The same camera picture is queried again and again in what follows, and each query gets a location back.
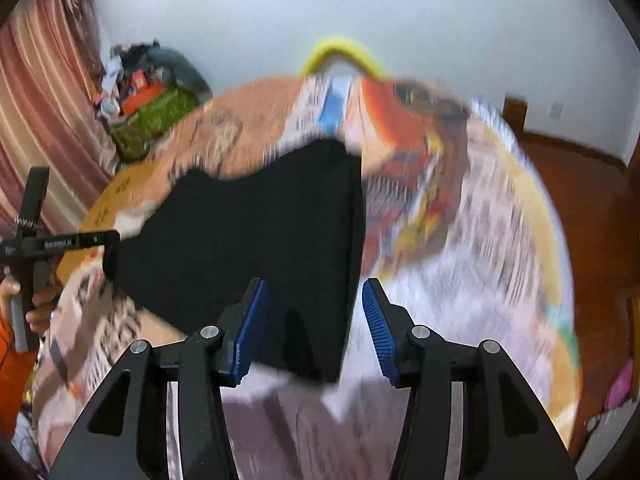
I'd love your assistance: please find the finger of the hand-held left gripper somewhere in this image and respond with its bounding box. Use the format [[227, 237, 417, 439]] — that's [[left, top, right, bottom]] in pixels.
[[72, 230, 122, 253]]

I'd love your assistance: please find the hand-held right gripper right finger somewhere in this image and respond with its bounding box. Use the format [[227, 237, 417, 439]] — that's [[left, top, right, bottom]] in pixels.
[[362, 277, 581, 480]]

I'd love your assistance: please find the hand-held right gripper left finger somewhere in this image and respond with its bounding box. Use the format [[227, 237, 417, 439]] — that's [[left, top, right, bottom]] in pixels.
[[47, 277, 273, 480]]

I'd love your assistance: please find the black t-shirt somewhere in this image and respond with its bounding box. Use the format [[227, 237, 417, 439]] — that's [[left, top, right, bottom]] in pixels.
[[102, 137, 368, 386]]

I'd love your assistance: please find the person's left hand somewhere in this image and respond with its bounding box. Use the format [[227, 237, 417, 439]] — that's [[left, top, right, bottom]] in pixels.
[[0, 277, 63, 333]]

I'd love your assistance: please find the striped pink curtain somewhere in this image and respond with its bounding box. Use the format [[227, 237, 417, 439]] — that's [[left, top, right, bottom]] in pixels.
[[0, 0, 121, 241]]

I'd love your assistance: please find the printed blanket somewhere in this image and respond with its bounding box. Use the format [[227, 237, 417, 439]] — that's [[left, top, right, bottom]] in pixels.
[[30, 72, 583, 480]]

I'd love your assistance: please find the green bag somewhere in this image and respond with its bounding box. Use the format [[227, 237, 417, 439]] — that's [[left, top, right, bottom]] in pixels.
[[107, 87, 201, 163]]

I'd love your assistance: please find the orange box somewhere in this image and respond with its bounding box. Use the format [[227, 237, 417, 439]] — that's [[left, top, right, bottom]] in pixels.
[[120, 72, 163, 116]]

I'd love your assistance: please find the dark grey bag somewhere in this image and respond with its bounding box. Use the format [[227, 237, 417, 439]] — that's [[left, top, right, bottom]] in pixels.
[[150, 45, 213, 106]]

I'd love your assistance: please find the pink object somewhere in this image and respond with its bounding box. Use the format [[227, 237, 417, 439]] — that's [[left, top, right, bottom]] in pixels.
[[602, 360, 638, 413]]

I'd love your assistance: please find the white object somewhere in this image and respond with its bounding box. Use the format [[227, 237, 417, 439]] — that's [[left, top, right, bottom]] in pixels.
[[585, 405, 640, 461]]

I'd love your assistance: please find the wooden bedpost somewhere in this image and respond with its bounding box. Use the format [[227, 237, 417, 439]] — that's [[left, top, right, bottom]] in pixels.
[[504, 95, 529, 133]]

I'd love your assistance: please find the yellow hoop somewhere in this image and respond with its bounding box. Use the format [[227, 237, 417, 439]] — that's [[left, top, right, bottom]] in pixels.
[[300, 35, 388, 81]]

